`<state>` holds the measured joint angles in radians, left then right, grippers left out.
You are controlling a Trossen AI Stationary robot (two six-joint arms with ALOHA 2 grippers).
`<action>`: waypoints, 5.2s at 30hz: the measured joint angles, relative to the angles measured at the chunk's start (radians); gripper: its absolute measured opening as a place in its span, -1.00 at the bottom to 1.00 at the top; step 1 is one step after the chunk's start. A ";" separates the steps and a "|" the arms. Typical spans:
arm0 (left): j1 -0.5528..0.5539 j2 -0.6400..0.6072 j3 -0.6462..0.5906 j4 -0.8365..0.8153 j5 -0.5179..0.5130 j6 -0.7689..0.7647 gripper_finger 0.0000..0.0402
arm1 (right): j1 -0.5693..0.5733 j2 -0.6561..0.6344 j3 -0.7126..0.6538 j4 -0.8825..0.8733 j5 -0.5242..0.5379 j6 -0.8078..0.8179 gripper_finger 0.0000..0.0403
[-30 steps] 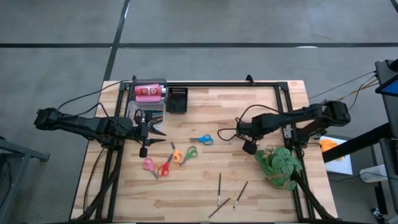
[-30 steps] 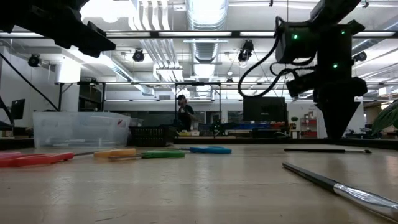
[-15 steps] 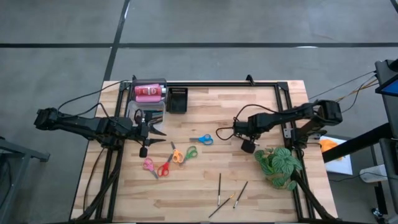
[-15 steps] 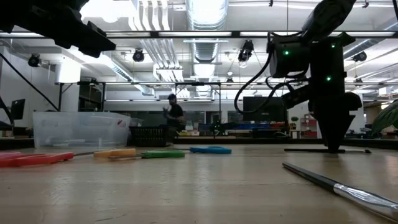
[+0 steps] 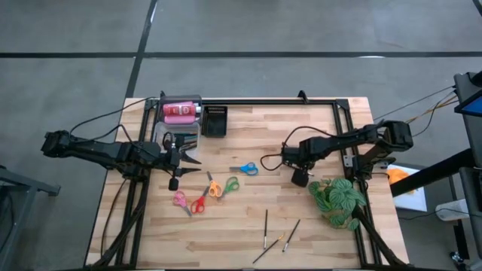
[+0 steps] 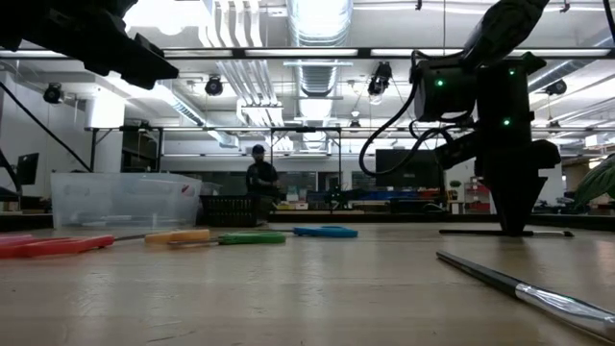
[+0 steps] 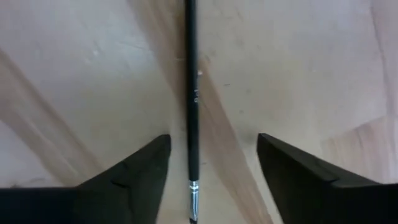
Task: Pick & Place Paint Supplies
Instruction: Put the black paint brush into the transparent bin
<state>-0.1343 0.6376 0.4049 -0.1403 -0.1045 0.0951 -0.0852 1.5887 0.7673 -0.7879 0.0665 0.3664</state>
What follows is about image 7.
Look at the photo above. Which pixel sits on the thin black brush silver ferrule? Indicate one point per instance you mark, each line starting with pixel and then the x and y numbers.
pixel 192 93

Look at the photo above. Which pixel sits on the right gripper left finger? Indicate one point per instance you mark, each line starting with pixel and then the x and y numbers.
pixel 77 205

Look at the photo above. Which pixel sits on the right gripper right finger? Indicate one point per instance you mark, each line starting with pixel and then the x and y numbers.
pixel 326 202

